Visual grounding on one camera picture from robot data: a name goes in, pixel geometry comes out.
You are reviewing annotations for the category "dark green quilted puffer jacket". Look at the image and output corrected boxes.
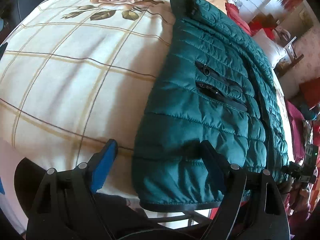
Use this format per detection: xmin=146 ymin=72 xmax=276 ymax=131
xmin=132 ymin=0 xmax=289 ymax=212

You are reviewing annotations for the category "magenta blanket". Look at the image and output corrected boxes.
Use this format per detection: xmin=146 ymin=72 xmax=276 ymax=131
xmin=285 ymin=100 xmax=305 ymax=163

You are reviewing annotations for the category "white pillow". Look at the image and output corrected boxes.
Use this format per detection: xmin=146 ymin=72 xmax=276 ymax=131
xmin=252 ymin=29 xmax=286 ymax=69

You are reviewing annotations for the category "floral cream bed quilt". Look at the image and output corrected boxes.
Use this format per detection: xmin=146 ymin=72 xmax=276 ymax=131
xmin=1 ymin=0 xmax=176 ymax=212

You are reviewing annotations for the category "wooden chair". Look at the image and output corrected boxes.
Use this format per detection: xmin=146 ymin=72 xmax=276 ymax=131
xmin=273 ymin=28 xmax=304 ymax=78

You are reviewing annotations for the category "red heart cushion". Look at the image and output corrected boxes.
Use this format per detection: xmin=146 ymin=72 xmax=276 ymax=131
xmin=225 ymin=3 xmax=252 ymax=36

